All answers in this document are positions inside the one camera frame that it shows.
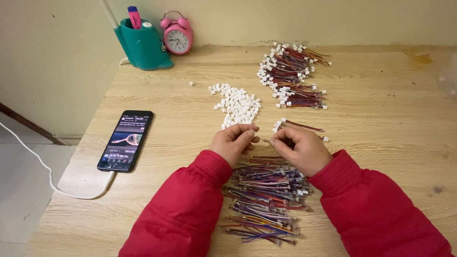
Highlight few finished harnesses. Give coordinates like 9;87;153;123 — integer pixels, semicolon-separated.
272;118;330;143

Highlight pile of white plastic connectors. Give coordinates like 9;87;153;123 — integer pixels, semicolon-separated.
208;83;262;130

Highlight black smartphone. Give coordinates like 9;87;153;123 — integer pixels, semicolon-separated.
97;110;154;173

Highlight large heap of finished harnesses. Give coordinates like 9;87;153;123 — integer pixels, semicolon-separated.
256;41;333;88

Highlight teal pen holder desk lamp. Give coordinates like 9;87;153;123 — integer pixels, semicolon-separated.
99;0;174;71

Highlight small bunch of finished harnesses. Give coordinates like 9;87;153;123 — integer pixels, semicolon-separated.
272;84;328;110

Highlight dark wooden floor strip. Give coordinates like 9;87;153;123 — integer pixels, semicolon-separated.
0;102;65;146

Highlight pile of unfinished multicolour wires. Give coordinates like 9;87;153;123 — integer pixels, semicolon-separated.
218;156;315;247

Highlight person's left hand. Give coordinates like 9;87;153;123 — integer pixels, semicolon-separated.
209;124;261;169

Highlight pink highlighter marker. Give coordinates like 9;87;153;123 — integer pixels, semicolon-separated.
127;6;142;30

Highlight white charging cable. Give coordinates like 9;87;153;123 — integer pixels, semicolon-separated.
0;121;116;200

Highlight person's right hand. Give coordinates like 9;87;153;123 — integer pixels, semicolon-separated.
268;127;334;178

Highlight pink twin-bell alarm clock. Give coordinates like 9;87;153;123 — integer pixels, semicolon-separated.
159;10;194;55

